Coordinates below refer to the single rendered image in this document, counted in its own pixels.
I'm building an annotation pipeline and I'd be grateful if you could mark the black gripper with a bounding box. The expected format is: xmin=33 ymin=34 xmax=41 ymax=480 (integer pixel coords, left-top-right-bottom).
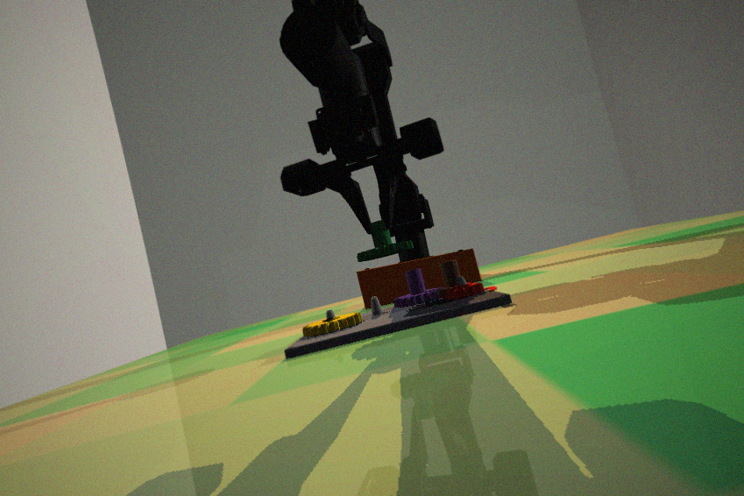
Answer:
xmin=280 ymin=91 xmax=443 ymax=235

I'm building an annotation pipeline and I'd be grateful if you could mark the purple gear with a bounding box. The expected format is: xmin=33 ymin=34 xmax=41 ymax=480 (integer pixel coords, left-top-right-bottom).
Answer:
xmin=393 ymin=268 xmax=442 ymax=308

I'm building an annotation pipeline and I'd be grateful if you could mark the red gear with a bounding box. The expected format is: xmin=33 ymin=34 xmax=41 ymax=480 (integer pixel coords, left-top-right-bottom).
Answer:
xmin=444 ymin=282 xmax=484 ymax=300

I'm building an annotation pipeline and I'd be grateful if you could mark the green gear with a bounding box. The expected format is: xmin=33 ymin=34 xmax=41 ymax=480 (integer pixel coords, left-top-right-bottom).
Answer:
xmin=357 ymin=220 xmax=414 ymax=262

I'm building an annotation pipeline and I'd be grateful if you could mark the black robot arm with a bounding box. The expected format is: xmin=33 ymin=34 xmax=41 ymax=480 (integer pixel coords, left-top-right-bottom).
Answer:
xmin=280 ymin=0 xmax=434 ymax=263

